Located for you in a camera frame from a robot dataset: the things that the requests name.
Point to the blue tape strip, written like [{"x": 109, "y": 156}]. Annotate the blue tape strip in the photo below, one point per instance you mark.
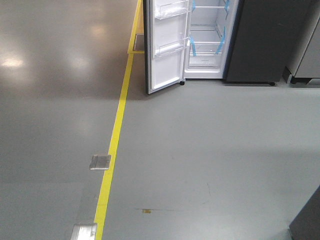
[
  {"x": 193, "y": 5},
  {"x": 193, "y": 46},
  {"x": 222, "y": 42},
  {"x": 226, "y": 5}
]

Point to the silver floor socket plate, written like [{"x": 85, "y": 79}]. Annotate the silver floor socket plate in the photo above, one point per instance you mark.
[
  {"x": 100, "y": 162},
  {"x": 84, "y": 231}
]

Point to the clear upper door bin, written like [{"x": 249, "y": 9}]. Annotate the clear upper door bin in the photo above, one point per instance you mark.
[{"x": 170, "y": 8}]

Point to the grey kitchen island cabinet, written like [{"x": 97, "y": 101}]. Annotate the grey kitchen island cabinet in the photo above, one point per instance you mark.
[{"x": 306, "y": 225}]

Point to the clear door bin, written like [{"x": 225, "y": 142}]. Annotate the clear door bin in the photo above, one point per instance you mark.
[
  {"x": 170, "y": 8},
  {"x": 170, "y": 48}
]

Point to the dark grey fridge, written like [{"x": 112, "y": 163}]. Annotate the dark grey fridge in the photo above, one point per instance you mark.
[{"x": 260, "y": 36}]

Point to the fridge door white inside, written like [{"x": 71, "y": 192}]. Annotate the fridge door white inside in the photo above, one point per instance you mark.
[{"x": 166, "y": 24}]

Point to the clear middle door bin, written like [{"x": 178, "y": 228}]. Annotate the clear middle door bin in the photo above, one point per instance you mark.
[{"x": 170, "y": 48}]

